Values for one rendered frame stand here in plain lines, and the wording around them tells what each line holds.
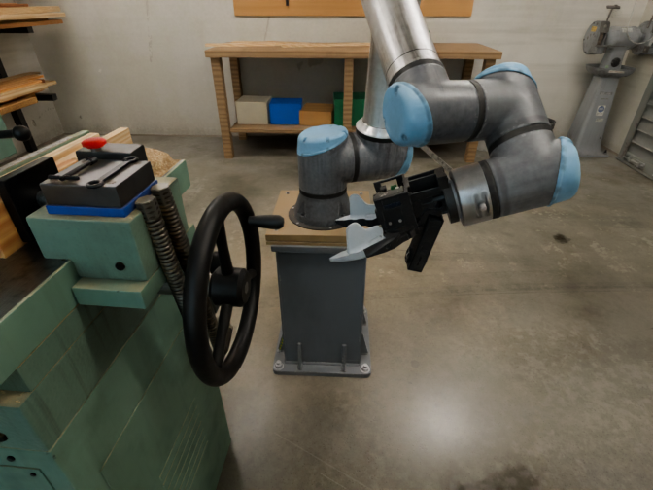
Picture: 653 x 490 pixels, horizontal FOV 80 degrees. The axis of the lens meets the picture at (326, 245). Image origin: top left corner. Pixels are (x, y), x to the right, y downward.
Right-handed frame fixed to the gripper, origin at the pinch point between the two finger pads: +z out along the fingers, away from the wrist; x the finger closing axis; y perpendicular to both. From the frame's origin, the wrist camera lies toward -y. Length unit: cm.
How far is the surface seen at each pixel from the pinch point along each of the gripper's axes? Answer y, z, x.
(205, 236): 15.2, 10.4, 17.3
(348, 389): -79, 26, -34
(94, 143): 28.8, 23.2, 9.0
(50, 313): 14.3, 30.0, 24.4
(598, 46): -58, -171, -295
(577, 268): -118, -82, -118
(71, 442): -2.4, 36.1, 30.1
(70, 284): 15.3, 29.6, 20.1
